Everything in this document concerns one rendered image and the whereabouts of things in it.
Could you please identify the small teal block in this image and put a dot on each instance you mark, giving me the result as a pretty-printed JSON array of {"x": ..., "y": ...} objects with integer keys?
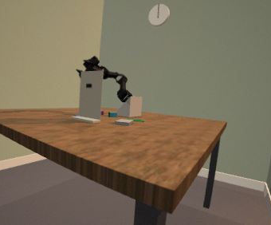
[{"x": 112, "y": 114}]

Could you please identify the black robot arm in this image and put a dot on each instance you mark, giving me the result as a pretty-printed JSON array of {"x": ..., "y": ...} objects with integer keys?
[{"x": 122, "y": 93}]

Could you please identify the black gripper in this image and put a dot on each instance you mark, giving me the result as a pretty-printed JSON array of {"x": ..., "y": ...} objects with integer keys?
[{"x": 93, "y": 62}]

